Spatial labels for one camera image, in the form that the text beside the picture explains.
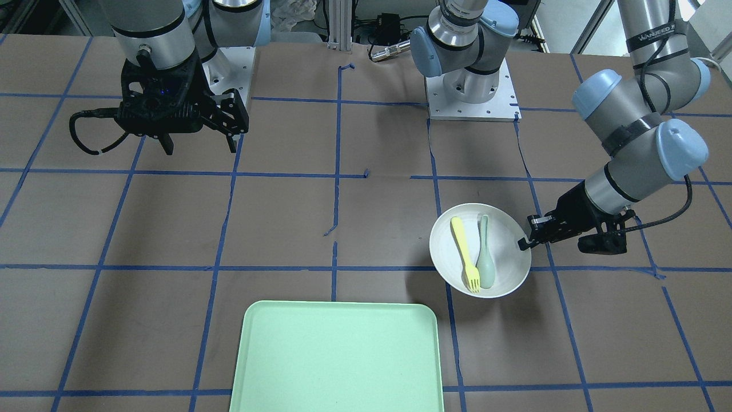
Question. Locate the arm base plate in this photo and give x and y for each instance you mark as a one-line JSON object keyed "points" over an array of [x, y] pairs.
{"points": [[464, 96], [231, 68]]}

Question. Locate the white round plate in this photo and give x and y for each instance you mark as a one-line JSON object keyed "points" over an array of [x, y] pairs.
{"points": [[475, 248]]}

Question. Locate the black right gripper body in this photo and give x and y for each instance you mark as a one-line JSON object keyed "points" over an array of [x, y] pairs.
{"points": [[228, 110]]}

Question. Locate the light green tray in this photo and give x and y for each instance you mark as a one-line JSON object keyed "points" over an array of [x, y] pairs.
{"points": [[338, 356]]}

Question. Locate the yellow plastic fork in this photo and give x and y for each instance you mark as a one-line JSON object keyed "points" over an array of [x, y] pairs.
{"points": [[470, 272]]}

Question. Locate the pale green plastic spoon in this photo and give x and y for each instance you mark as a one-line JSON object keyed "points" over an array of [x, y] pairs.
{"points": [[485, 263]]}

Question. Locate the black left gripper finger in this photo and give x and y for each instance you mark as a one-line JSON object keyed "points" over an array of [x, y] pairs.
{"points": [[528, 243], [541, 223]]}

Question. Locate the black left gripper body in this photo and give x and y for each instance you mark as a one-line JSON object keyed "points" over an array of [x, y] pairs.
{"points": [[573, 210]]}

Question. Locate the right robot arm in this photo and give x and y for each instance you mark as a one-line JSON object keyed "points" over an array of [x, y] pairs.
{"points": [[174, 29]]}

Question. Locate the aluminium frame post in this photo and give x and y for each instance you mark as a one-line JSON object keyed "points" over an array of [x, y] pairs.
{"points": [[340, 16]]}

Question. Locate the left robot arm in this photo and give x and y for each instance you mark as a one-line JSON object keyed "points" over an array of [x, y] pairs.
{"points": [[467, 40]]}

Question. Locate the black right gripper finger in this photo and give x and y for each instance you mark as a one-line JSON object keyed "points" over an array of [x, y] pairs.
{"points": [[226, 113], [166, 142]]}

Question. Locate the black power adapter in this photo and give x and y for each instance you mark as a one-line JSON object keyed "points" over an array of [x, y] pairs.
{"points": [[388, 29]]}

